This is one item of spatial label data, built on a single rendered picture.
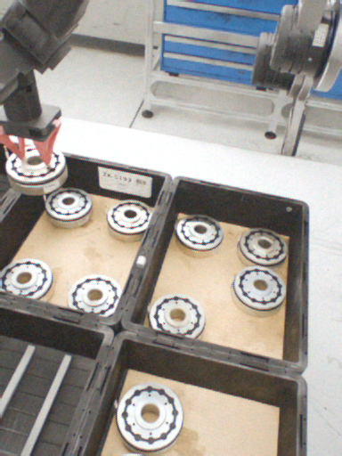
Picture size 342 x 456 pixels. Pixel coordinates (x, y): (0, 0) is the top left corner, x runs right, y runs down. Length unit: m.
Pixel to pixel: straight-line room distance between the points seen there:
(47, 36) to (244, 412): 0.63
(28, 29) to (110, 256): 0.47
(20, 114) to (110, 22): 3.02
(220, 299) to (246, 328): 0.08
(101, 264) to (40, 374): 0.25
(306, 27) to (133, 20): 2.67
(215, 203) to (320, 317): 0.36
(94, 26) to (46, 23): 3.15
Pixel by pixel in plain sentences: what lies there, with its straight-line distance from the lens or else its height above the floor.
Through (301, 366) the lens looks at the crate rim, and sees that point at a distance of 0.69.
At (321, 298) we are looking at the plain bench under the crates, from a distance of 1.08.
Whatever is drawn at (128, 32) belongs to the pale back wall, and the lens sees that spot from 3.66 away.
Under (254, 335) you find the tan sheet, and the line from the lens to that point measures 0.82.
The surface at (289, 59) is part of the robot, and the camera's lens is 1.05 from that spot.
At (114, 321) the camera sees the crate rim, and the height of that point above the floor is 0.93.
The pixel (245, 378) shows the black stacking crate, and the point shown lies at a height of 0.90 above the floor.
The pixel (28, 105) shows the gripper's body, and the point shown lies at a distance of 0.69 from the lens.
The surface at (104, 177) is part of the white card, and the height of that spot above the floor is 0.89.
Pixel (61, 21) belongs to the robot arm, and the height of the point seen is 1.31.
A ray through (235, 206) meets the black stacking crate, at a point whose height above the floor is 0.89.
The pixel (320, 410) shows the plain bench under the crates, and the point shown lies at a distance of 0.94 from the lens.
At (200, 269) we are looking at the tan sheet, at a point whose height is 0.83.
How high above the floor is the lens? 1.52
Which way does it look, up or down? 47 degrees down
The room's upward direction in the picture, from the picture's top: 6 degrees clockwise
